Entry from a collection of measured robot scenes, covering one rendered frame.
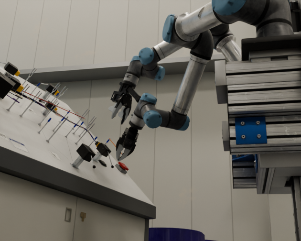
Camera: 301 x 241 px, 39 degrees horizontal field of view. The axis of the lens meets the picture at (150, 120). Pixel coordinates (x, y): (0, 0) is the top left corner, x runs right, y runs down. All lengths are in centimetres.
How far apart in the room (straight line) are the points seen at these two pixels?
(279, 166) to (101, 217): 88
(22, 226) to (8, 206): 9
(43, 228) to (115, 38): 397
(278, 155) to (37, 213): 87
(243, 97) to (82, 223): 89
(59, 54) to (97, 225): 385
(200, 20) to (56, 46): 414
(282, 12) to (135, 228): 124
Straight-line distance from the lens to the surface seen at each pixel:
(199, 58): 183
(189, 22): 165
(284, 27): 143
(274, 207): 417
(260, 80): 132
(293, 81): 132
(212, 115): 464
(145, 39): 525
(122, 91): 219
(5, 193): 153
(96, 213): 189
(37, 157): 163
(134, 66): 219
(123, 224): 206
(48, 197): 167
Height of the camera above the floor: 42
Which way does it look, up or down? 23 degrees up
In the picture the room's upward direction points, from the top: 2 degrees clockwise
